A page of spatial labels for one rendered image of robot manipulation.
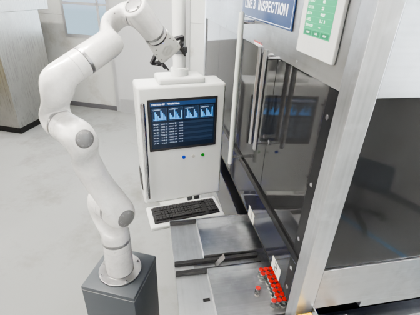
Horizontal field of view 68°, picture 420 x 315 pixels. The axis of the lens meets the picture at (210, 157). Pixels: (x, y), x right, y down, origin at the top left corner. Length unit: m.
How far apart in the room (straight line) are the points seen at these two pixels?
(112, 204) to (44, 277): 1.72
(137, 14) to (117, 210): 0.69
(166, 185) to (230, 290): 0.81
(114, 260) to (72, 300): 1.24
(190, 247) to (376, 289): 0.82
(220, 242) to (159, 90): 0.85
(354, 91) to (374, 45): 0.10
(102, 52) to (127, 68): 4.46
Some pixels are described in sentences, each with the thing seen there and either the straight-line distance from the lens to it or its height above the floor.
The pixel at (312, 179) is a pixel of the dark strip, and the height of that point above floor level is 1.52.
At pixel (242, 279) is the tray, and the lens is 1.50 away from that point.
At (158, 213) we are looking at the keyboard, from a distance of 1.90.
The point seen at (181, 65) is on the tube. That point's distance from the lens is 1.76.
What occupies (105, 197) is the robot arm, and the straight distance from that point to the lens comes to 1.21.
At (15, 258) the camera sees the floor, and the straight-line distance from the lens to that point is 3.13.
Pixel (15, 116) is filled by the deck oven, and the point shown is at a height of 0.29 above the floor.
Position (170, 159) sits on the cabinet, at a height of 1.10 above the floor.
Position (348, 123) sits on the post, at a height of 1.74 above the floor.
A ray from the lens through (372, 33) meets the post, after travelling 0.79.
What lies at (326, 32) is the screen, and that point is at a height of 1.93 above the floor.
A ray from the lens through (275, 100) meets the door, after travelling 1.25.
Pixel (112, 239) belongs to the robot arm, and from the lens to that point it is 1.37.
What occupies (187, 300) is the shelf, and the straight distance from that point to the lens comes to 1.42.
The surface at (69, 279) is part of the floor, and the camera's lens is 2.80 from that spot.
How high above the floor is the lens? 2.02
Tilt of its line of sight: 29 degrees down
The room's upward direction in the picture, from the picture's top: 2 degrees clockwise
